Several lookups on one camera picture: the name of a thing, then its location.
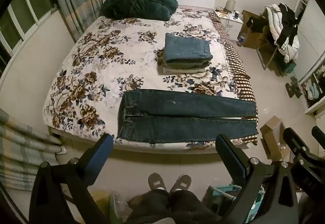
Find dark green quilt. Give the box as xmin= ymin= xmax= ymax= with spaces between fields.
xmin=100 ymin=0 xmax=179 ymax=21

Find clear plastic bag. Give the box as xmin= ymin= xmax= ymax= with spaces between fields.
xmin=89 ymin=190 xmax=132 ymax=224

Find white framed window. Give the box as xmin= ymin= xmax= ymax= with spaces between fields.
xmin=0 ymin=0 xmax=59 ymax=62

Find dark green bag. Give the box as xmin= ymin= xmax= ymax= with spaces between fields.
xmin=275 ymin=60 xmax=296 ymax=77

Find large cardboard box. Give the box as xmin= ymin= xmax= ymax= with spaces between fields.
xmin=237 ymin=10 xmax=270 ymax=49

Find black garment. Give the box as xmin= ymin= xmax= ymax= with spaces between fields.
xmin=246 ymin=16 xmax=266 ymax=34

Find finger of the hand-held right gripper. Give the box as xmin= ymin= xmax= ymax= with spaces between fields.
xmin=283 ymin=127 xmax=314 ymax=161
xmin=312 ymin=126 xmax=325 ymax=149

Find dark blue jeans pants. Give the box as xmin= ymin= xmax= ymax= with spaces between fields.
xmin=117 ymin=89 xmax=259 ymax=144

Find teal folded cloth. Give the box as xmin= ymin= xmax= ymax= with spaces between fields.
xmin=306 ymin=82 xmax=319 ymax=99

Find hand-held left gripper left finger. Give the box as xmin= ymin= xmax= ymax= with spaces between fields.
xmin=29 ymin=133 xmax=115 ymax=224

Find bed with floral sheet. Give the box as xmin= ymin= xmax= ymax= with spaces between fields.
xmin=43 ymin=8 xmax=258 ymax=151

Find small open cardboard box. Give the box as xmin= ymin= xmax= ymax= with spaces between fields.
xmin=259 ymin=115 xmax=292 ymax=161

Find folded olive pants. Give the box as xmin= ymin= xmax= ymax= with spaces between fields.
xmin=164 ymin=59 xmax=211 ymax=68

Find grey slipper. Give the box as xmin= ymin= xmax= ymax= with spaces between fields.
xmin=170 ymin=174 xmax=192 ymax=192
xmin=148 ymin=173 xmax=167 ymax=191

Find brown checked bed sheet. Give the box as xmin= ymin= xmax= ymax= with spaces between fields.
xmin=211 ymin=14 xmax=259 ymax=144

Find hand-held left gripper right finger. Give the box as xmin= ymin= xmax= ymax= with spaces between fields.
xmin=215 ymin=134 xmax=299 ymax=224

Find person's dark trouser legs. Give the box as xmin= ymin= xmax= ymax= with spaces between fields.
xmin=126 ymin=188 xmax=221 ymax=224

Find metal frame chair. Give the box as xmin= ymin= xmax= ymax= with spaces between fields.
xmin=256 ymin=41 xmax=282 ymax=71

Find chair piled with clothes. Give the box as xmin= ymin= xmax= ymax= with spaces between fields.
xmin=265 ymin=3 xmax=300 ymax=63

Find folded beige pants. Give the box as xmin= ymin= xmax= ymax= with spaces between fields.
xmin=157 ymin=63 xmax=211 ymax=76

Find white nightstand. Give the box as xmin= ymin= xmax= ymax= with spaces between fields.
xmin=214 ymin=8 xmax=244 ymax=36

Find black striped track clothing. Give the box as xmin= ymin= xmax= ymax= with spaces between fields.
xmin=275 ymin=3 xmax=299 ymax=48

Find folded blue jeans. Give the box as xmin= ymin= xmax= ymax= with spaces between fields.
xmin=164 ymin=33 xmax=213 ymax=62

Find teal plastic rack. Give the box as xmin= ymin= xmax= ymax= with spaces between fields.
xmin=206 ymin=185 xmax=264 ymax=224

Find white wardrobe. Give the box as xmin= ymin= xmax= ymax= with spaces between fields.
xmin=296 ymin=0 xmax=325 ymax=115

